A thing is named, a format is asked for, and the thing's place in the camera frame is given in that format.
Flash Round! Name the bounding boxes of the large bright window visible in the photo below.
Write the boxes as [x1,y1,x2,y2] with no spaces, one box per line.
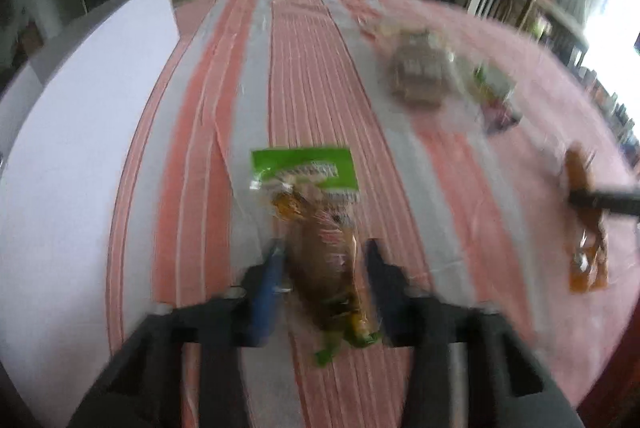
[585,0,640,68]

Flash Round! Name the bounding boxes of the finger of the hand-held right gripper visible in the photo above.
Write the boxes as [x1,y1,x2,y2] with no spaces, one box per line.
[565,189,640,215]

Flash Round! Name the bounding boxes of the clear bag of brown snacks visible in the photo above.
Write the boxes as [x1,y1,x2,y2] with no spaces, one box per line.
[385,30,458,109]

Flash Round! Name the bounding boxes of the brown snack packet green ends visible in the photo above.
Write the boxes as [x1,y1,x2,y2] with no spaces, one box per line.
[280,203,383,366]

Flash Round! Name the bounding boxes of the green label snack packet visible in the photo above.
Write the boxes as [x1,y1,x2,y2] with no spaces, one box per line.
[249,147,362,209]

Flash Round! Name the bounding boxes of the orange brown snack packet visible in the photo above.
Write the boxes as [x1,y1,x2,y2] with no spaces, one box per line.
[562,145,611,293]

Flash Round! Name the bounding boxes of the white cardboard box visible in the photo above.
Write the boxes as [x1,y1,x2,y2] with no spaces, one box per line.
[0,0,181,409]

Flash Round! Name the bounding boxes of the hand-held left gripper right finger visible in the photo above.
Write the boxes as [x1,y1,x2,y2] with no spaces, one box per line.
[364,238,586,428]

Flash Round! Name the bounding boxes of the small green white packet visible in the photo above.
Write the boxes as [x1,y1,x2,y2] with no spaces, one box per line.
[470,60,518,101]

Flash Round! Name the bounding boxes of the cluttered side table with jars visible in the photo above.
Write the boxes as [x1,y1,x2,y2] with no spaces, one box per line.
[575,58,640,169]

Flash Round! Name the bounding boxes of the small red dark packet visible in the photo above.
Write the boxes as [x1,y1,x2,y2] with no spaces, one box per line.
[480,100,523,136]

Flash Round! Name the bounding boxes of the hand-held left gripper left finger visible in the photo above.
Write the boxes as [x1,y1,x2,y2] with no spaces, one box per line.
[67,240,288,428]

